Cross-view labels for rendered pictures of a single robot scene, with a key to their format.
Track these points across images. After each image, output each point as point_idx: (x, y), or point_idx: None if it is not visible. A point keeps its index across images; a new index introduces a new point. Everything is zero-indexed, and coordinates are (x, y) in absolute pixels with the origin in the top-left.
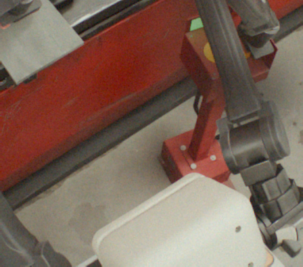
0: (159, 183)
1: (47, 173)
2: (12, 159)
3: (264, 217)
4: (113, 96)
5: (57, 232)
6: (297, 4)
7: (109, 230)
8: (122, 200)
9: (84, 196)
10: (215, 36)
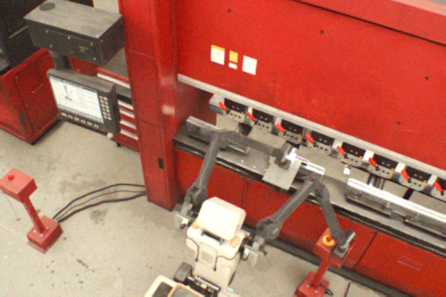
0: (295, 282)
1: (271, 239)
2: (259, 214)
3: (248, 242)
4: (305, 234)
5: None
6: (418, 295)
7: (217, 198)
8: (279, 271)
9: (272, 257)
10: (289, 200)
